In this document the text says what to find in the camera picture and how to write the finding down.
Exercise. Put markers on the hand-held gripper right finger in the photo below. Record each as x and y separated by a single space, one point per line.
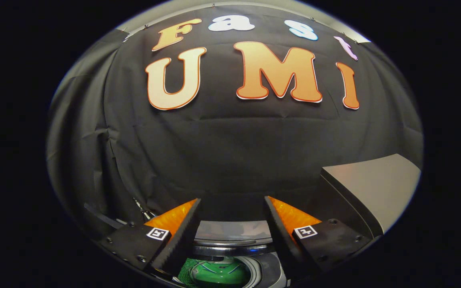
284 244

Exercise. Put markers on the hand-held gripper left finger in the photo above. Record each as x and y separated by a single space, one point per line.
180 244

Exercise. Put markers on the green polo shirt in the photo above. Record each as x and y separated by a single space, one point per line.
218 275

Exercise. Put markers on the black backdrop cloth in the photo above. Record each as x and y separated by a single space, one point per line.
230 152

